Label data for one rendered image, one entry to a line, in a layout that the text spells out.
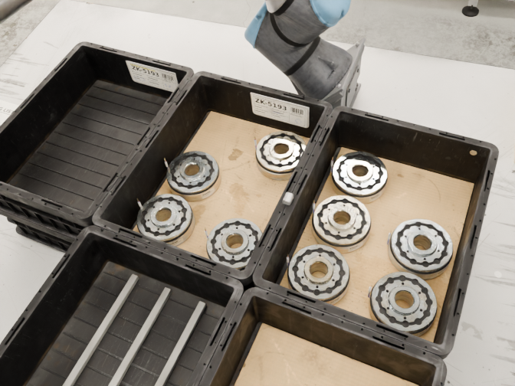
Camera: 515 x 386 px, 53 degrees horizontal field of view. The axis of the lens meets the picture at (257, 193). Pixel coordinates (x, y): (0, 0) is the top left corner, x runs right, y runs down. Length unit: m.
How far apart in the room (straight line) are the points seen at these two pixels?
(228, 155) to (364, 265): 0.36
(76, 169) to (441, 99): 0.88
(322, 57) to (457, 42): 1.56
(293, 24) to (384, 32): 1.62
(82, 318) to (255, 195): 0.38
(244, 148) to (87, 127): 0.36
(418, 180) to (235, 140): 0.38
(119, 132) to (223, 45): 0.49
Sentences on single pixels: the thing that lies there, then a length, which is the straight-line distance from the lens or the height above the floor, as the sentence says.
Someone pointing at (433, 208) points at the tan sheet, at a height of 0.83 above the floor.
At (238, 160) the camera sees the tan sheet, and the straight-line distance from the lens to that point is 1.05.
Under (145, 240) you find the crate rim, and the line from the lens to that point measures 0.86.
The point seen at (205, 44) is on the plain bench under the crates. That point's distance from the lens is 1.53.
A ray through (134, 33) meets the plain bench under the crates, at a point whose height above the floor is 0.70.
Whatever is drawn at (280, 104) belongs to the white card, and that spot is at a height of 0.91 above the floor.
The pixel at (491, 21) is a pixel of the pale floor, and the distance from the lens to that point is 2.85.
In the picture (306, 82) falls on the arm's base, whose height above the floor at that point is 0.83.
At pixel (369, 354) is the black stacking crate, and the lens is 0.81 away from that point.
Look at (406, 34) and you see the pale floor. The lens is 2.69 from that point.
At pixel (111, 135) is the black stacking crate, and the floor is 0.83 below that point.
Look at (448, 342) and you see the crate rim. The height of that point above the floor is 0.93.
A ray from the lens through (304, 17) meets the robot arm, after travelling 1.07.
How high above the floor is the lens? 1.64
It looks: 55 degrees down
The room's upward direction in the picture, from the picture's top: 8 degrees counter-clockwise
